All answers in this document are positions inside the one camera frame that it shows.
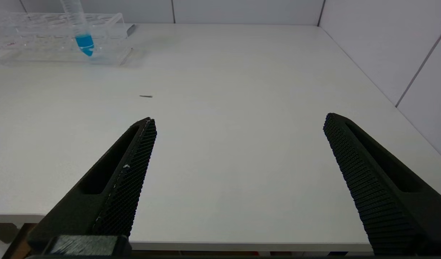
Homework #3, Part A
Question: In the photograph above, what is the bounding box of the clear acrylic test tube rack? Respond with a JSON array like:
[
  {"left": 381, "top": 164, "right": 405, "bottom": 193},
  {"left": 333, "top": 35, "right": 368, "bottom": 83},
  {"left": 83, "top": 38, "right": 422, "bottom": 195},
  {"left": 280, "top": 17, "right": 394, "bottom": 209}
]
[{"left": 0, "top": 12, "right": 131, "bottom": 66}]

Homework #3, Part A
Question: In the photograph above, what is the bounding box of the test tube with blue pigment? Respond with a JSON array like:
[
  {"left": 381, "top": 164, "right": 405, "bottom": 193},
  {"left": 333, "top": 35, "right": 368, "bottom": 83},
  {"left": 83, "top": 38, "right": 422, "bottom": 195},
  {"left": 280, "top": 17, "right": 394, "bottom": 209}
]
[{"left": 60, "top": 0, "right": 95, "bottom": 57}]

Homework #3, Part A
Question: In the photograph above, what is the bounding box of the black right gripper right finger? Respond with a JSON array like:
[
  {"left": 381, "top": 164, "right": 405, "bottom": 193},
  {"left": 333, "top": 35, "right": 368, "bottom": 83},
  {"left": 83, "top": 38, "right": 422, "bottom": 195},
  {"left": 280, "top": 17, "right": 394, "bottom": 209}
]
[{"left": 323, "top": 113, "right": 441, "bottom": 256}]

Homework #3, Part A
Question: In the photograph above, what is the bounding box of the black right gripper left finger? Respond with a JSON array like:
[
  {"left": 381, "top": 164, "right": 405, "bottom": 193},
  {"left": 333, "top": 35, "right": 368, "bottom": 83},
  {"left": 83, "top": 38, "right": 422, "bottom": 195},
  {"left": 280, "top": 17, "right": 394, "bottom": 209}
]
[{"left": 26, "top": 117, "right": 158, "bottom": 253}]

